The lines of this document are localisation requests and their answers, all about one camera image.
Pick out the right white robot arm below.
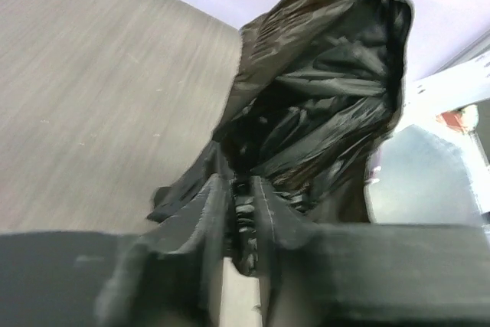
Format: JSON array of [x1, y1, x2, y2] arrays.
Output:
[[403, 32, 489, 116]]

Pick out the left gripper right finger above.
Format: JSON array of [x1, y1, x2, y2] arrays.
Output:
[[252, 178, 489, 326]]

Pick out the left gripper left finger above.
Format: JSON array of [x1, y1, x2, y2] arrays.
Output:
[[1, 175, 229, 327]]

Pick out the black trash bag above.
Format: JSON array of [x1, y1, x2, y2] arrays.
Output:
[[149, 0, 412, 276]]

